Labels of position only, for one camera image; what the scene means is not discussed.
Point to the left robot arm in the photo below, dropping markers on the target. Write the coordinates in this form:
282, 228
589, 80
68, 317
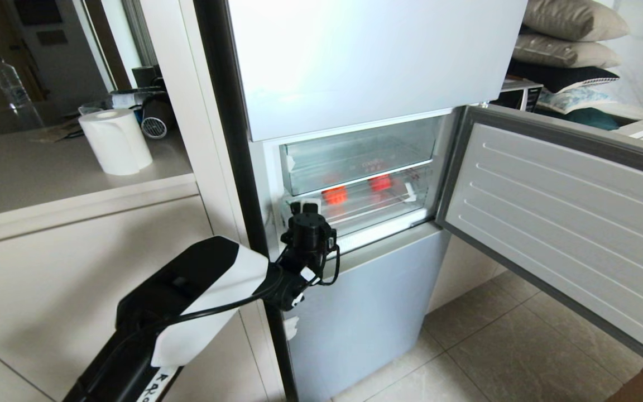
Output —
204, 279

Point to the silver fridge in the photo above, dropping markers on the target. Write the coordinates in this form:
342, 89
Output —
218, 84

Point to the silver freezer door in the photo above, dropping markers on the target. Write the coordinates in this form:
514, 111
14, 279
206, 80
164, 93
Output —
366, 312

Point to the beige counter cabinet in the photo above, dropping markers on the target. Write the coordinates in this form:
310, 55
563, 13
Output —
48, 268

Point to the white low cabinet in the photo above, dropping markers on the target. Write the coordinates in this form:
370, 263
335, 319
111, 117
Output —
642, 124

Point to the white paper towel roll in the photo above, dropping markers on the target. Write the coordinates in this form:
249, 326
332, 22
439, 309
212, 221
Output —
115, 142

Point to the beige pillow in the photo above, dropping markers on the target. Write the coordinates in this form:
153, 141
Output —
572, 19
564, 53

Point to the large silver fridge door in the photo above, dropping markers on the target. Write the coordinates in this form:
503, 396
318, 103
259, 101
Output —
366, 56

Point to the teal cushion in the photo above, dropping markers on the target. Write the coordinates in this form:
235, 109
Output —
595, 118

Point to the clear fridge drawer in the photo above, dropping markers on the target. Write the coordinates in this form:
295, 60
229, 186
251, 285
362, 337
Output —
377, 211
355, 151

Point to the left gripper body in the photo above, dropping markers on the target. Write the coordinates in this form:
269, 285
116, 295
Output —
306, 231

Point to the clear plastic water bottle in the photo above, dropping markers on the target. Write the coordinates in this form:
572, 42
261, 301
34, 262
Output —
12, 84

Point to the red food item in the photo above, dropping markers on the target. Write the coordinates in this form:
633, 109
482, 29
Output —
380, 182
334, 195

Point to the patterned white pillow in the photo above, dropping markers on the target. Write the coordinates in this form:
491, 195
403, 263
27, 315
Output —
572, 99

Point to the silver fridge door ribbed inside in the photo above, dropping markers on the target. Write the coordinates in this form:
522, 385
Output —
567, 223

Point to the black hair dryer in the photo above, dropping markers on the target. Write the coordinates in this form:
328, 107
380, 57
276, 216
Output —
157, 120

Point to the dark navy pillow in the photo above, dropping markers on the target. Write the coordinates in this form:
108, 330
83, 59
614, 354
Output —
556, 77

